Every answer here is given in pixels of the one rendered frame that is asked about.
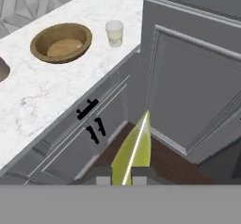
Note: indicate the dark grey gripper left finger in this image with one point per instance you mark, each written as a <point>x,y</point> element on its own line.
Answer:
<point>102,172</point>

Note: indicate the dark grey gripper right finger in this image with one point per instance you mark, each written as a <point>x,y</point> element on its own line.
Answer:
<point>139,172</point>

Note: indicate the yellow-green lemon wedge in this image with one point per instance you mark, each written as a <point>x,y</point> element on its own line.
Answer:
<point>135,146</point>

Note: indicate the grey panelled fridge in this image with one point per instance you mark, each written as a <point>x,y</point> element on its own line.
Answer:
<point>191,71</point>

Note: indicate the brown wooden bowl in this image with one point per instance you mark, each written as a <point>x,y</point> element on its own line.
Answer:
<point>61,42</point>

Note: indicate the clear glass of lemonade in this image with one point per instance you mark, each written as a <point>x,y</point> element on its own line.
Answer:
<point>115,33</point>

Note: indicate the grey cupboard door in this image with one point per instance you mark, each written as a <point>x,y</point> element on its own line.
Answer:
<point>114,113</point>
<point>67,158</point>

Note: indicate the grey drawer front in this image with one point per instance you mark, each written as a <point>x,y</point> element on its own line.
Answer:
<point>62,133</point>

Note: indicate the grey-brown round basin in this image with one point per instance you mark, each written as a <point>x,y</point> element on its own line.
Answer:
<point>3,70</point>

